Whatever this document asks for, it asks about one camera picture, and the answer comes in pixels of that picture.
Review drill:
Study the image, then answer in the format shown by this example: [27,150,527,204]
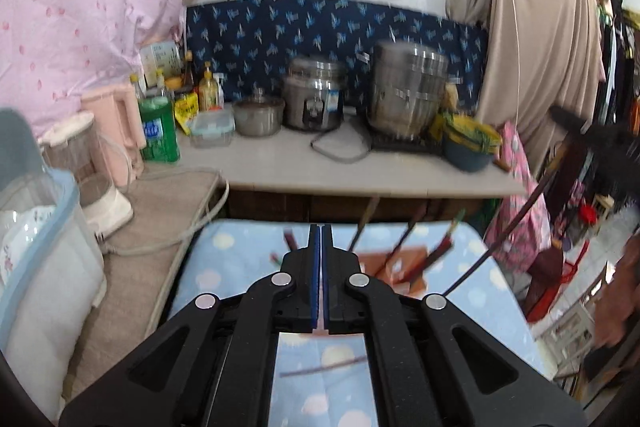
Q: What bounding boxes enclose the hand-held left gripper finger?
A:
[321,224,589,427]
[59,224,321,427]

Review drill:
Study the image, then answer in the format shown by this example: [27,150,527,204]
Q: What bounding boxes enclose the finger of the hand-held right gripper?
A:
[549,105,610,146]

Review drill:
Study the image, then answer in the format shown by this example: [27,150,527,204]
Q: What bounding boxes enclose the brown chopstick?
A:
[348,198,381,254]

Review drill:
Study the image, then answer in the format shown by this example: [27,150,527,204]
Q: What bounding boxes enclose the dark red chopstick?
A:
[442,169,555,298]
[386,203,432,269]

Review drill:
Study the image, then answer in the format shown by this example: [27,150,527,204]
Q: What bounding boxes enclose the green chopstick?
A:
[425,208,467,269]

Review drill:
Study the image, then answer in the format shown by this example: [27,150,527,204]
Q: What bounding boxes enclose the person's right forearm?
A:
[592,242,640,360]

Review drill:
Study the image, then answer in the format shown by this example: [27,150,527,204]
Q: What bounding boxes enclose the blue dotted tablecloth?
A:
[169,219,547,427]

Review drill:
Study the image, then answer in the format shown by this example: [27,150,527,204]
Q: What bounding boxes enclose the pink floral cloth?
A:
[482,122,552,274]

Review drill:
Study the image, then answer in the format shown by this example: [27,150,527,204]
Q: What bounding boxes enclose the hanging clothes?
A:
[592,0,640,122]

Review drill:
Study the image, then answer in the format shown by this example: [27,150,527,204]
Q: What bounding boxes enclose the yellow green bag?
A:
[440,113,503,154]

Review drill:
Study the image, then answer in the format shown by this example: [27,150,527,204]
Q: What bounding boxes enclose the blue basin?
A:
[442,114,503,174]

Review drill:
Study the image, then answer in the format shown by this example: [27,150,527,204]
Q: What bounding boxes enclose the grey counter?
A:
[144,107,529,222]

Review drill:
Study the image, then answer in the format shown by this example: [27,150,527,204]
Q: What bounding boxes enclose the red stool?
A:
[524,237,591,324]

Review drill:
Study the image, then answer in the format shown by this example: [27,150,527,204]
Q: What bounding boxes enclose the black stove tray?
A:
[370,134,447,156]

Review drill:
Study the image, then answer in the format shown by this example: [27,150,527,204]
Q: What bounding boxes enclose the large steel pot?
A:
[367,39,451,142]

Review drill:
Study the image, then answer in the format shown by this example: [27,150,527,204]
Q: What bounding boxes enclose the small steel pot with lid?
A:
[232,88,286,138]

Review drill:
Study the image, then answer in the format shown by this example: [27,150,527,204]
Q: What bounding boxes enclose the beige mat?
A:
[65,166,227,390]

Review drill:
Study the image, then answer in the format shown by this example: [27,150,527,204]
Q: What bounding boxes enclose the clear food container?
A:
[189,111,236,149]

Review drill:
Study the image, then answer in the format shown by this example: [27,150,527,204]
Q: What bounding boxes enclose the steel cooker pot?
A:
[282,56,349,134]

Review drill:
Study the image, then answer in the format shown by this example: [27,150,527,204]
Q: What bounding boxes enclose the yellow packet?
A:
[173,93,202,138]

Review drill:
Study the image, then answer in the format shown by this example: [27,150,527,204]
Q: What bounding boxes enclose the green detergent bottle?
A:
[131,74,182,166]

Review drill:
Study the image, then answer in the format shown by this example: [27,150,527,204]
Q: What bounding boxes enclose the yellow oil bottle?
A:
[198,62,220,112]

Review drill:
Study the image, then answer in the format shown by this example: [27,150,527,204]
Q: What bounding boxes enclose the white clear juicer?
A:
[39,112,136,239]

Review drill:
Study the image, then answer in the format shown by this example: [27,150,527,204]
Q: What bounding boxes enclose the dark sauce bottle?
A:
[181,51,196,90]

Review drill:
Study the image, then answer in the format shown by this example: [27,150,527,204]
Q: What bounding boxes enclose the pink kettle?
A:
[80,82,147,194]

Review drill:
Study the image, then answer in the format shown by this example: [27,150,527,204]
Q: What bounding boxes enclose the navy printed cloth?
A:
[185,0,489,114]

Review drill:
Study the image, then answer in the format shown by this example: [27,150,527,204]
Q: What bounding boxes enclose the white storage box blue lid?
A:
[0,107,109,424]

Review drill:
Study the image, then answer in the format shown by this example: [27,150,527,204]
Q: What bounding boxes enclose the white carton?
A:
[139,41,182,90]

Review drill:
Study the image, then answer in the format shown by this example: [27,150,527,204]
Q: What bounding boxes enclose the black cable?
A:
[310,131,374,164]

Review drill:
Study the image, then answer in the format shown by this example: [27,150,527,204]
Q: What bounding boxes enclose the white power cord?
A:
[97,169,232,258]

